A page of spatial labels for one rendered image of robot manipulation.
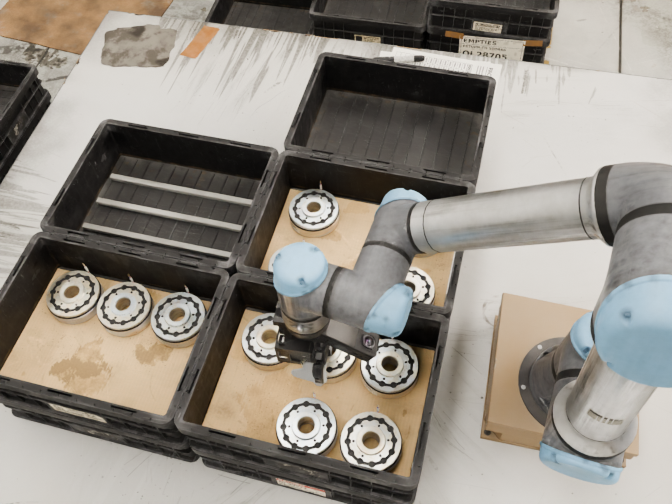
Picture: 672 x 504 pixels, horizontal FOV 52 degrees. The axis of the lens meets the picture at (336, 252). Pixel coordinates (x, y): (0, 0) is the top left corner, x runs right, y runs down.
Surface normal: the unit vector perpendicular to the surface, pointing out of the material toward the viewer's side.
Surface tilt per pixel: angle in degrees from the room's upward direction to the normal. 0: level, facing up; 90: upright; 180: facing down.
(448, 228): 57
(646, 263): 36
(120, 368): 0
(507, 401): 4
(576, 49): 0
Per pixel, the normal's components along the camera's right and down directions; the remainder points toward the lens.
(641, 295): -0.59, -0.55
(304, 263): -0.04, -0.55
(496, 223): -0.64, 0.26
